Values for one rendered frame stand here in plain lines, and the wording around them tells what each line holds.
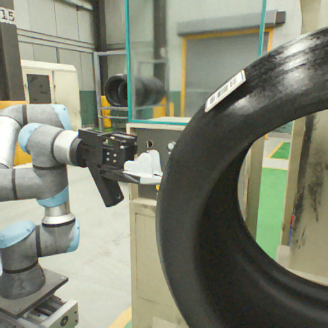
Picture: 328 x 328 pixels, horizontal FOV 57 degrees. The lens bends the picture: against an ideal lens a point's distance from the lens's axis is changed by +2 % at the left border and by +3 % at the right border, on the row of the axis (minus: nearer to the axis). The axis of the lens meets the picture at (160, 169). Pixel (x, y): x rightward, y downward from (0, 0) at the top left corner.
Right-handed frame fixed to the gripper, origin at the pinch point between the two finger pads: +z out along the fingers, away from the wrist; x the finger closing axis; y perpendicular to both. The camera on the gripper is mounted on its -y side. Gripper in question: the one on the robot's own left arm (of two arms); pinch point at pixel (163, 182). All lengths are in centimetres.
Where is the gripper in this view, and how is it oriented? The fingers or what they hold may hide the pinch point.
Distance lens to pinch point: 58.0
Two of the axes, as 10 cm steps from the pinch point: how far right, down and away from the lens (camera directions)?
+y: 1.1, -9.5, -3.0
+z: 9.0, 2.3, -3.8
